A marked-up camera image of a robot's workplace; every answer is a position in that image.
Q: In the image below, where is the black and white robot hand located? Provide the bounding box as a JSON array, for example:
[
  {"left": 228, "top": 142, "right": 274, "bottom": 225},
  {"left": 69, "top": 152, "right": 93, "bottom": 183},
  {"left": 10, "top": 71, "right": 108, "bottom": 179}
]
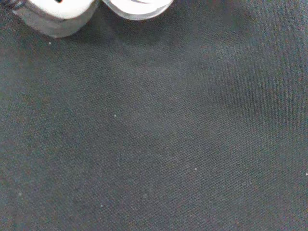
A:
[{"left": 11, "top": 0, "right": 100, "bottom": 39}]

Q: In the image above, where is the black bench cloth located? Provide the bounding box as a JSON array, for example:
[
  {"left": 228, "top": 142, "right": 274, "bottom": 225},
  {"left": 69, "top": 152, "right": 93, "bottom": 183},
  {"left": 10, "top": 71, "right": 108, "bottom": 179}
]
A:
[{"left": 0, "top": 0, "right": 308, "bottom": 231}]

